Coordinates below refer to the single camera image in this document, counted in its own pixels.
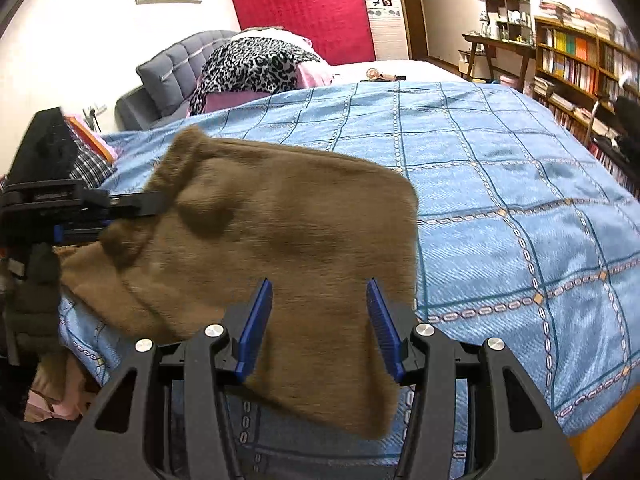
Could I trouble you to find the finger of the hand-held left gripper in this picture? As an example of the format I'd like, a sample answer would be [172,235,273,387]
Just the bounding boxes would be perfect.
[107,191,173,222]

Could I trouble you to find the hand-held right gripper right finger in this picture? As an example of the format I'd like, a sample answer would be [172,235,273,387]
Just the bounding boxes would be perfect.
[366,277,583,480]

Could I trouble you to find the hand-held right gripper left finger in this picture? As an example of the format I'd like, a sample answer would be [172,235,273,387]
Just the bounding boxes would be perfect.
[57,277,275,480]

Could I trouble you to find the brown fleece pants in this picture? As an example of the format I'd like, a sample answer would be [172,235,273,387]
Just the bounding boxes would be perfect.
[60,125,421,438]

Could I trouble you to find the person's left hand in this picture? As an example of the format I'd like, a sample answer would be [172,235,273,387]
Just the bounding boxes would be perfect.
[7,244,63,358]

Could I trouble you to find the dark plaid pillow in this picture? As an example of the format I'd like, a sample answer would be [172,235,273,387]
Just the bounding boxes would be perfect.
[67,152,116,191]

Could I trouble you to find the orange pink cloth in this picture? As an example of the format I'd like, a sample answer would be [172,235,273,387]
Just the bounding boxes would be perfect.
[64,114,118,163]

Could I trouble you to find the grey padded headboard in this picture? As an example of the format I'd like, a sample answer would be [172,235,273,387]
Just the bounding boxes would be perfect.
[116,30,241,131]

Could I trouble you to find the leopard print cloth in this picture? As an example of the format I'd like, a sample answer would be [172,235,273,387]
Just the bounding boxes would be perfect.
[189,37,323,116]

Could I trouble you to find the blue checked blanket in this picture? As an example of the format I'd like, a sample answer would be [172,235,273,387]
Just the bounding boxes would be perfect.
[57,80,640,480]

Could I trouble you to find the beige cloth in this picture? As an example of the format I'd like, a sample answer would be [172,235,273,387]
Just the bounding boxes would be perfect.
[25,350,101,423]

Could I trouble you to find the red mattress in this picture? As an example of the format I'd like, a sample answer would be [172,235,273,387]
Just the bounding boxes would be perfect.
[230,0,377,67]

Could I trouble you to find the pink hair dryer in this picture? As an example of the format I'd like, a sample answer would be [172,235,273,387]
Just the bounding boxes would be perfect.
[361,67,407,83]

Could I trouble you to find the white bed sheet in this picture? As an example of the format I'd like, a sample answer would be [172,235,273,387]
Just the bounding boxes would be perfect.
[330,59,468,85]

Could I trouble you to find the wooden desk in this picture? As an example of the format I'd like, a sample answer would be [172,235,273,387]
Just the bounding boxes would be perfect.
[459,34,536,86]

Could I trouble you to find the black chair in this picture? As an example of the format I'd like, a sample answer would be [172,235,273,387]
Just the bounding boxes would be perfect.
[585,77,640,171]

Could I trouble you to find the wooden bookshelf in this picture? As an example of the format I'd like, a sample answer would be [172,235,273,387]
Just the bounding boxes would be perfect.
[531,15,640,196]

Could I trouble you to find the small wooden shelf unit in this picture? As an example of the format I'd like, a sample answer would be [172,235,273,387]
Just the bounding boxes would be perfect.
[481,0,535,43]

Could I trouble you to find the stack of books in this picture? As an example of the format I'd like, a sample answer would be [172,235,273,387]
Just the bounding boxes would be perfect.
[539,0,618,41]

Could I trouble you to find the orange wooden bed frame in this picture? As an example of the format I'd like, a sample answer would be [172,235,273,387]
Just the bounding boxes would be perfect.
[567,405,640,478]

